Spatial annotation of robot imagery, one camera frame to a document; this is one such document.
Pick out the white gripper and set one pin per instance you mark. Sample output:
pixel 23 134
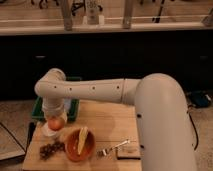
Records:
pixel 54 107

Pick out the orange-red apple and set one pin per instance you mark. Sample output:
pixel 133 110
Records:
pixel 55 124

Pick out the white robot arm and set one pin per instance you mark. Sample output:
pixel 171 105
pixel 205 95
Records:
pixel 163 121

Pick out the white paper cup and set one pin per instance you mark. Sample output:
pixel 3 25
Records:
pixel 48 132

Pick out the green plastic tray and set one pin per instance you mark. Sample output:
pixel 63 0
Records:
pixel 72 111

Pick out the white card in tray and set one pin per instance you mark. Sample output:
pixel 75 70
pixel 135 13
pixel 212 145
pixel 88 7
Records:
pixel 67 104

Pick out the orange bowl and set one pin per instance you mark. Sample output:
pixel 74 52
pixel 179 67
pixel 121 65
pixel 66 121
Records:
pixel 71 146

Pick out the dark grape bunch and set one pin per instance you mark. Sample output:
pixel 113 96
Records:
pixel 48 150

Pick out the silver fork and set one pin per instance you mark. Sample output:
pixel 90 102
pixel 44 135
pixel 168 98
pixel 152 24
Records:
pixel 106 151

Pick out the brown wooden block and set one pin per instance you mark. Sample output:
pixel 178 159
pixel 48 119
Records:
pixel 127 152

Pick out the dark blue floor device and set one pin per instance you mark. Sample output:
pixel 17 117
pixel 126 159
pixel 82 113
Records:
pixel 200 99

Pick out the wooden shelf frame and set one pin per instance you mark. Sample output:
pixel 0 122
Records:
pixel 26 17

